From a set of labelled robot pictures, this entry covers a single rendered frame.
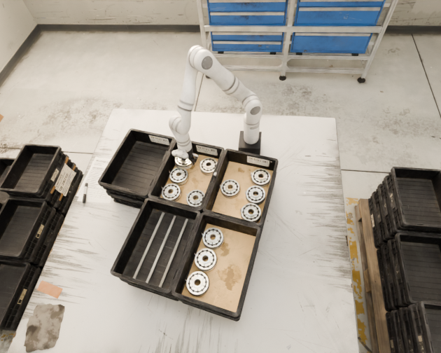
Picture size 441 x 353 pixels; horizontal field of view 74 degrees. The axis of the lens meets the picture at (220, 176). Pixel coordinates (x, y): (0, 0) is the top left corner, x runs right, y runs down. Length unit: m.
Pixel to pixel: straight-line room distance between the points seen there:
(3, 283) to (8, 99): 2.35
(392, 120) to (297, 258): 2.05
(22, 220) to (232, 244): 1.63
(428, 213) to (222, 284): 1.37
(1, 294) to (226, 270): 1.63
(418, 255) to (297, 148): 0.97
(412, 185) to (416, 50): 2.27
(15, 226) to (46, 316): 0.95
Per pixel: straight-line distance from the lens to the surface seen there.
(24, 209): 2.59
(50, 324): 1.78
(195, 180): 1.64
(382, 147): 3.05
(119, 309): 1.65
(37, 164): 2.62
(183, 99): 1.36
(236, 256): 1.45
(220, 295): 1.41
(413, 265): 2.16
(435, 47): 4.37
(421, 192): 2.27
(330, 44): 3.28
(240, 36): 3.19
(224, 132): 1.99
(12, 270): 2.56
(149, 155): 1.81
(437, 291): 2.17
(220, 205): 1.55
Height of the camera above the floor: 2.22
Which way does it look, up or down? 58 degrees down
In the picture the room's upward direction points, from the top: 8 degrees counter-clockwise
